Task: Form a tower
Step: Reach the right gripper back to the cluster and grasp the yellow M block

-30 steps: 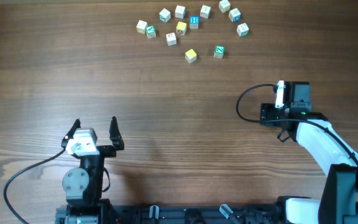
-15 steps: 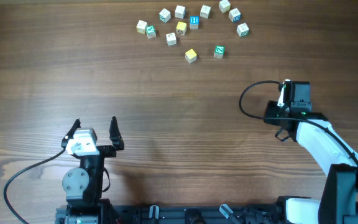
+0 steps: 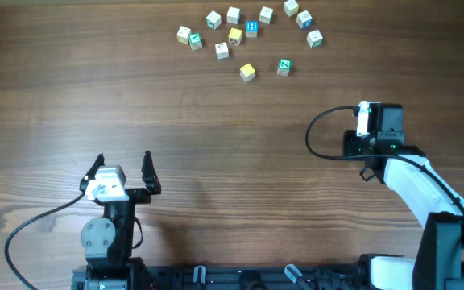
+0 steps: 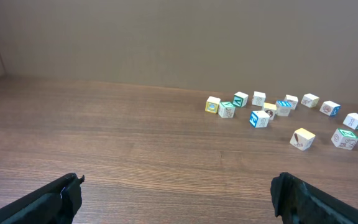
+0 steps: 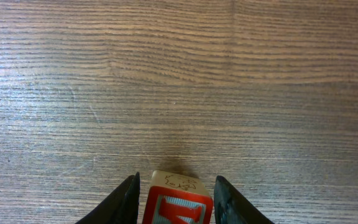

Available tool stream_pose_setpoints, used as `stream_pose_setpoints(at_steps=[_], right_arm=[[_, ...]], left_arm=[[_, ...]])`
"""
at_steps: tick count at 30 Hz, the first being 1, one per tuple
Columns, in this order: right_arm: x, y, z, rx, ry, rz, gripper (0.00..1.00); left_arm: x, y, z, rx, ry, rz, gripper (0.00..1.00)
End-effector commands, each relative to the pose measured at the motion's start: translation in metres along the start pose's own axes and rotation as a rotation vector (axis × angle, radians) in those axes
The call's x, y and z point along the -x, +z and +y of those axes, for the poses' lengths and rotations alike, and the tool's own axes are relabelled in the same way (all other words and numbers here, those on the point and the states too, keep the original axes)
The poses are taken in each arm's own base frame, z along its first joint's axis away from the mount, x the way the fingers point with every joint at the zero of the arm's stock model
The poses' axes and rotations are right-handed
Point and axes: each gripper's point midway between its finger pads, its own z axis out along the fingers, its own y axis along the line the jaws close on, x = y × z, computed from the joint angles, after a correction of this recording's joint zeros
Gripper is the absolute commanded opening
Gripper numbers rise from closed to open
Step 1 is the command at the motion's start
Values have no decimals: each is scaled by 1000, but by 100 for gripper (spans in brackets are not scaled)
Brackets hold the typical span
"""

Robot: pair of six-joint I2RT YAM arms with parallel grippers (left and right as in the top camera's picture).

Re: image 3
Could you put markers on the wooden block yellow edge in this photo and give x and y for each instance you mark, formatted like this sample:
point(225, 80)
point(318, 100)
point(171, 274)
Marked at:
point(183, 34)

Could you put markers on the plain wooden picture block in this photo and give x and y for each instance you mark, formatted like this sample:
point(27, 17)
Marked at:
point(265, 15)

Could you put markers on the wooden block blue H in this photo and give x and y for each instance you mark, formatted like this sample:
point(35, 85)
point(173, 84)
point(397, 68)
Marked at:
point(252, 28)

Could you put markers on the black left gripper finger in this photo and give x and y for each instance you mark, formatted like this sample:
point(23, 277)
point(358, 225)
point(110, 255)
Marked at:
point(90, 175)
point(149, 176)

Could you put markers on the wooden block yellow K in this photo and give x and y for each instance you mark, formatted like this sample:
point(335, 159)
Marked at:
point(247, 72)

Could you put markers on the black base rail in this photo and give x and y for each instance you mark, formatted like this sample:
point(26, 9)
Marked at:
point(340, 276)

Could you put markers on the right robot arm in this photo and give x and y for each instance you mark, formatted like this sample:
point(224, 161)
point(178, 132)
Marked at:
point(439, 262)

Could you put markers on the yellow top block red M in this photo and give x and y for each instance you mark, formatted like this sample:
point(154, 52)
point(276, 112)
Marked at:
point(235, 36)

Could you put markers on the wooden block green Z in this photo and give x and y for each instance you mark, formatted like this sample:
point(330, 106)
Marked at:
point(284, 67)

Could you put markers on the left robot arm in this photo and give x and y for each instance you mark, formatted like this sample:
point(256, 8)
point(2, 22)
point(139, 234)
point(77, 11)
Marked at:
point(108, 239)

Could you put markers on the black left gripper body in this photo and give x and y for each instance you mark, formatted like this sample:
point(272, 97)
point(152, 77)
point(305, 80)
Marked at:
point(138, 196)

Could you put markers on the wooden block green side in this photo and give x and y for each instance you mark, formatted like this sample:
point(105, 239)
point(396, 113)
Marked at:
point(315, 38)

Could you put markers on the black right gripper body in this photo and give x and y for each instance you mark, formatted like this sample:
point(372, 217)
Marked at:
point(354, 145)

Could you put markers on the wooden block blue side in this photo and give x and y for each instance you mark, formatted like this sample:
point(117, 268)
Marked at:
point(304, 19)

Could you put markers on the wooden block teal side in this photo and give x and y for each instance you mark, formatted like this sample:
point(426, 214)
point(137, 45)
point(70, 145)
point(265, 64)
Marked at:
point(214, 20)

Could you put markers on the wooden block green V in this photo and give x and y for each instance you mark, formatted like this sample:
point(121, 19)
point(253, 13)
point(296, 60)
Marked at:
point(195, 41)

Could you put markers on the wooden block drawing top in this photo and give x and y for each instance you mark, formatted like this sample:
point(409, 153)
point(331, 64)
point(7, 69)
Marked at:
point(222, 50)

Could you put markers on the wooden block yellow side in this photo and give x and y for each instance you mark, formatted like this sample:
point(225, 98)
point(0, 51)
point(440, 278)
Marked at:
point(291, 7)

